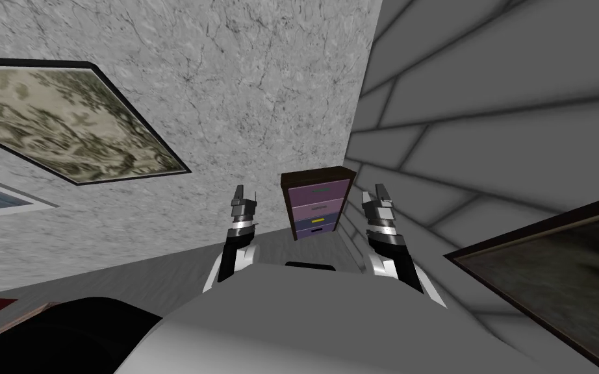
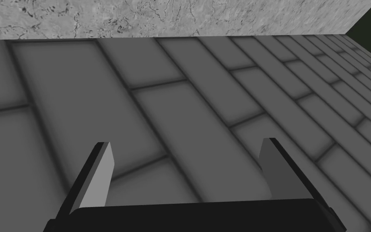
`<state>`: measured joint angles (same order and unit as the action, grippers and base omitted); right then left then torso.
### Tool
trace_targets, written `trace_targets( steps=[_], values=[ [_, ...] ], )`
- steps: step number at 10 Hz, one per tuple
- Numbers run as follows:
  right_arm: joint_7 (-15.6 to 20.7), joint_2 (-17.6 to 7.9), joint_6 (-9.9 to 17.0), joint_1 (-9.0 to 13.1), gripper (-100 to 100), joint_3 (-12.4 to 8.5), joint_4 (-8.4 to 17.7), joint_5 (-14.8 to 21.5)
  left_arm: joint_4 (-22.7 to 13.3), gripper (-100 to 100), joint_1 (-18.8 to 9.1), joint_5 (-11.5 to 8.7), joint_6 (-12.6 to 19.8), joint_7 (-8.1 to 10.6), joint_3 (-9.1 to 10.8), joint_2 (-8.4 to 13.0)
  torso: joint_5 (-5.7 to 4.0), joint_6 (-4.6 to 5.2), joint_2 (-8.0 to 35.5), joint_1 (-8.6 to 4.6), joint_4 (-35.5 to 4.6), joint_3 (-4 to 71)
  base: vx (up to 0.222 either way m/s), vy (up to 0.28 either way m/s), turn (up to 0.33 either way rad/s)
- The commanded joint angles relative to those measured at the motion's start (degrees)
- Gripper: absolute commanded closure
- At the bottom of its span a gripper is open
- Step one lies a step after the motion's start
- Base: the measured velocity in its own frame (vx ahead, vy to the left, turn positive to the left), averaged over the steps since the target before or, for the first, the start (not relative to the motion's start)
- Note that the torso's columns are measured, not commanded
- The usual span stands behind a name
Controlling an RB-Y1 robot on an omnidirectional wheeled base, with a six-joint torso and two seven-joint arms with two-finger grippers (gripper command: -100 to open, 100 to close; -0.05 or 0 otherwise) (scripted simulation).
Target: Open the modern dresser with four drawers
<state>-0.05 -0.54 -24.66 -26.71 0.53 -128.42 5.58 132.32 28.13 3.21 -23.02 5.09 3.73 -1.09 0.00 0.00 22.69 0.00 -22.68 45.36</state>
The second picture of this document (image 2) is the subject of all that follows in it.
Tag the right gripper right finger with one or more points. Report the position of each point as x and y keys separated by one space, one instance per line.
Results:
x=285 y=175

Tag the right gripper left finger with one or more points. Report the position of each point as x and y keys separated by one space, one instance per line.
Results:
x=92 y=183

